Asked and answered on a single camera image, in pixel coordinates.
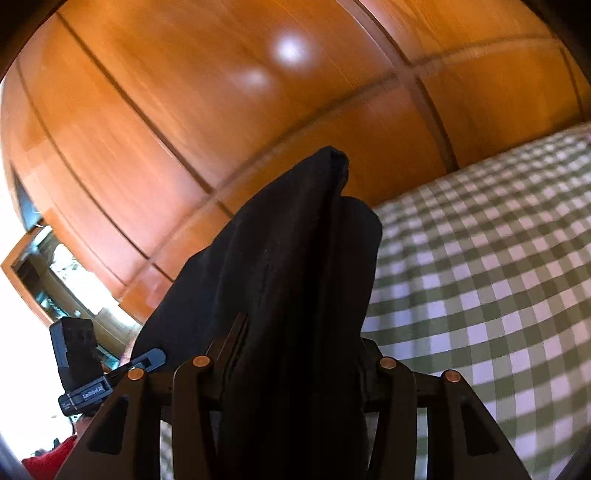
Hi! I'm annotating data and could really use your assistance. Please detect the dark navy pants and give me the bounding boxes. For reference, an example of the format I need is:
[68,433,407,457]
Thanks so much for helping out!
[131,146,384,480]

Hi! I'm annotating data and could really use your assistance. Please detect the wooden wardrobe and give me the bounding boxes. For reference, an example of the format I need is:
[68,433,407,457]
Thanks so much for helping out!
[0,0,591,325]

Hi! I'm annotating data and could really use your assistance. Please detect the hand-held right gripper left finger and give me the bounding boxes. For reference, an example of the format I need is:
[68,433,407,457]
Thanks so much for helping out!
[55,313,249,480]

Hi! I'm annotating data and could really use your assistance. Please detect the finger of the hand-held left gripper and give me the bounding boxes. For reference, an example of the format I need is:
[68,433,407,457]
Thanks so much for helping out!
[103,348,168,380]

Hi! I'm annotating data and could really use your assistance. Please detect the person's red garment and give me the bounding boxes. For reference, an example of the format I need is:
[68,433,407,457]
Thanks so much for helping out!
[21,435,78,480]

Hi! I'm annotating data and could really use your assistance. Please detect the green checkered bed sheet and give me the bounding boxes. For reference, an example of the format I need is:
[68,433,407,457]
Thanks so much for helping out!
[159,129,591,480]

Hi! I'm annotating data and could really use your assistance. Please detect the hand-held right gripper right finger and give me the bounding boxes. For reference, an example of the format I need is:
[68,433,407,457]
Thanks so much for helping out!
[362,339,533,480]

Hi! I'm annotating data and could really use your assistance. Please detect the wooden framed window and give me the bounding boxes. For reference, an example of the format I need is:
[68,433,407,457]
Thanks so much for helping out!
[1,225,141,366]

